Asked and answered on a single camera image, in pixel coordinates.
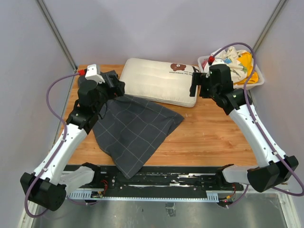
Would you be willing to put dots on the white plastic basket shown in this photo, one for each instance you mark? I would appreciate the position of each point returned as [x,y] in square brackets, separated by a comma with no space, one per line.
[203,66]

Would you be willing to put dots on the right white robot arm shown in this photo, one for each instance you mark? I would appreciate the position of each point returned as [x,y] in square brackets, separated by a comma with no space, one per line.
[273,165]

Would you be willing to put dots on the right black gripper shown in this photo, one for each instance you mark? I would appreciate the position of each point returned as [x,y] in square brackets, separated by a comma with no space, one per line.
[199,79]

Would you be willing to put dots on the yellow cloth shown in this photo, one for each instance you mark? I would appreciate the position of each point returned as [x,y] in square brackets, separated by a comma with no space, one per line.
[246,60]

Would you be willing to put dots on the crumpled patterned white cloth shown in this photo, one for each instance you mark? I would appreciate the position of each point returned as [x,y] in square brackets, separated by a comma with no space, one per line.
[231,58]

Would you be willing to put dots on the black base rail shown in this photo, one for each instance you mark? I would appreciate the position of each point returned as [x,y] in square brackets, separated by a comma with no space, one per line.
[156,183]

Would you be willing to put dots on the cream pillow with bear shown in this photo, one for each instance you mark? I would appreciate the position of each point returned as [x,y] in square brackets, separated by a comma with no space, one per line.
[157,81]

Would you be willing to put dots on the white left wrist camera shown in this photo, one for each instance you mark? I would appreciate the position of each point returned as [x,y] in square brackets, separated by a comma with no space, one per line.
[94,73]

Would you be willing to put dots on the dark grey checked pillowcase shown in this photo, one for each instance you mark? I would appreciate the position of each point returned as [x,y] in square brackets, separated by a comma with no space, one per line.
[132,129]

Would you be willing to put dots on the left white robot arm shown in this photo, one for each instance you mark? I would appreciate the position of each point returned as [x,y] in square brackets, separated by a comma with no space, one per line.
[47,186]

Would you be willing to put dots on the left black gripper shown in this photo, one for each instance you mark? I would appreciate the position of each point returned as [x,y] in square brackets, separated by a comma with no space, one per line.
[117,90]

